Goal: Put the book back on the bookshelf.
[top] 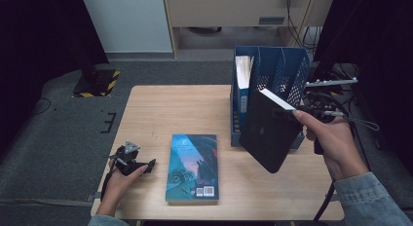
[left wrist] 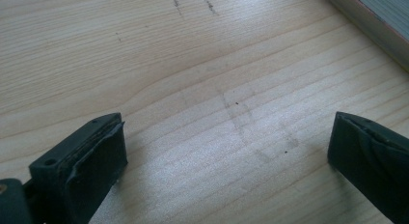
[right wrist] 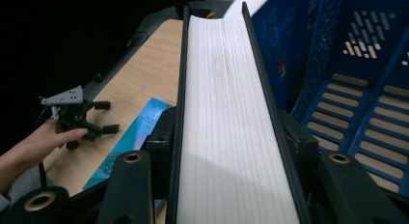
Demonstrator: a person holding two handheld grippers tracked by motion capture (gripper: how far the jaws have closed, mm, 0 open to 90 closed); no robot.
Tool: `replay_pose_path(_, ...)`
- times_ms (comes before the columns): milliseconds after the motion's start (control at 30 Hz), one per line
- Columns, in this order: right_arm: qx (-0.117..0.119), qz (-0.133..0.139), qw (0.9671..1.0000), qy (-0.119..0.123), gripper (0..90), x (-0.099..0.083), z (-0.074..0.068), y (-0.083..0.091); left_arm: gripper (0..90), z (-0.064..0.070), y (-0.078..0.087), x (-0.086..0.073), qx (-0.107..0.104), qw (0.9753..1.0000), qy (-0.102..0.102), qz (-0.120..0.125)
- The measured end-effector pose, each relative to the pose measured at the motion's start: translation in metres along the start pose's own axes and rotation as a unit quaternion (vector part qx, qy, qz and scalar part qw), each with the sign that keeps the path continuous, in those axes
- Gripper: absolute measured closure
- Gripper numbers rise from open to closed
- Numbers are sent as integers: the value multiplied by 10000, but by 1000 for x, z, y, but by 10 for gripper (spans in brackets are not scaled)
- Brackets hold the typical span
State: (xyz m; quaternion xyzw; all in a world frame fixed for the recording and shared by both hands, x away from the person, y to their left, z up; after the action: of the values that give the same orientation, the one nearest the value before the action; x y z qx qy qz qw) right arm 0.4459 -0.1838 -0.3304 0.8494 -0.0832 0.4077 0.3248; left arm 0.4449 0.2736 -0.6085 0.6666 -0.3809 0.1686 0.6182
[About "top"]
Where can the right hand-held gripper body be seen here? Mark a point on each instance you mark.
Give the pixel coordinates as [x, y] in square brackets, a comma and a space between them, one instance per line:
[324, 105]

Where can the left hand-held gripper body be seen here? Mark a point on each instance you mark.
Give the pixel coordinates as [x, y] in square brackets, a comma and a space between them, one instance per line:
[126, 159]

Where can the black book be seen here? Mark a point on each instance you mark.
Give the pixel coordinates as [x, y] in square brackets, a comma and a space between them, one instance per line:
[269, 141]

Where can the teal illustrated book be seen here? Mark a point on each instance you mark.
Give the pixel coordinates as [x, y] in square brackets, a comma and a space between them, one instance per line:
[191, 167]

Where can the blue plastic file rack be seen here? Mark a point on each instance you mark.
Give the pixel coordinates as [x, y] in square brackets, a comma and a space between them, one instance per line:
[292, 67]

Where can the bright blue book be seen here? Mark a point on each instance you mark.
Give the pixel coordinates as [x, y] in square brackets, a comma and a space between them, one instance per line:
[243, 73]

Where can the person's left hand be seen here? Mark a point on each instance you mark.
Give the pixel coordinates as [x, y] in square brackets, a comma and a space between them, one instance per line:
[118, 187]

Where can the person's right hand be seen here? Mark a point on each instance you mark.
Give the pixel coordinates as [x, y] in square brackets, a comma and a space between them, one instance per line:
[337, 144]

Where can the black floor tape marks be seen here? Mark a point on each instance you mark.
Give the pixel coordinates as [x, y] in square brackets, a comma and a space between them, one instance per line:
[108, 122]

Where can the grey tape strip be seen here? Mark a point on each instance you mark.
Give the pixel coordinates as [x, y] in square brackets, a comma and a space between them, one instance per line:
[92, 197]

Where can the black curtain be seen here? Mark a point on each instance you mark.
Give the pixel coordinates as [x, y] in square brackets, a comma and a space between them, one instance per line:
[39, 41]
[373, 41]

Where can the beige wooden cabinet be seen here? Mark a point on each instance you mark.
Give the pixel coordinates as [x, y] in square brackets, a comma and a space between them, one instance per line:
[227, 11]

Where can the white panel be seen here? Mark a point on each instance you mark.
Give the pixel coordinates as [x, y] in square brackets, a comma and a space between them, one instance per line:
[126, 21]

